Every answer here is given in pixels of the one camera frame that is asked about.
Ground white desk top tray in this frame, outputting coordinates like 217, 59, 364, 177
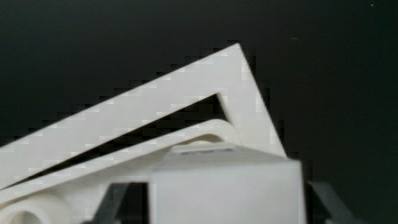
0, 45, 284, 224

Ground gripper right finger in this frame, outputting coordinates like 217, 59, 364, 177
307, 181, 359, 224

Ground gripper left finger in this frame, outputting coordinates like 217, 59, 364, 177
82, 183, 149, 224

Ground white desk leg with marker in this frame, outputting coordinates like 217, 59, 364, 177
149, 143, 306, 224

